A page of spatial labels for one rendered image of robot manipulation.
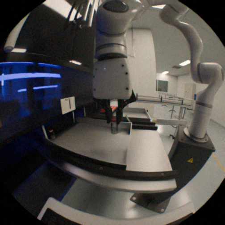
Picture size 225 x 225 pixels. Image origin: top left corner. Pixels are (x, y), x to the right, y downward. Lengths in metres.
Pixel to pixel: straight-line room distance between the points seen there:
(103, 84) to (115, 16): 0.15
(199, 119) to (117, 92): 0.45
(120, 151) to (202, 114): 0.44
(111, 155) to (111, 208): 0.88
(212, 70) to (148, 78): 1.82
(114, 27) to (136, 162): 0.34
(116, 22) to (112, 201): 1.21
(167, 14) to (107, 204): 1.56
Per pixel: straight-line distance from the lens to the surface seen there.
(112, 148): 0.30
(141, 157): 0.28
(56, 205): 0.32
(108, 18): 0.18
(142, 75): 2.14
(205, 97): 0.51
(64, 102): 0.35
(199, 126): 0.53
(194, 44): 0.52
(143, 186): 0.22
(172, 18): 0.59
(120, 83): 0.19
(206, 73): 0.52
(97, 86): 0.21
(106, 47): 0.21
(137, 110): 0.75
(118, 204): 1.10
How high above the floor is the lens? 1.08
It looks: 17 degrees down
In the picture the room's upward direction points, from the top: straight up
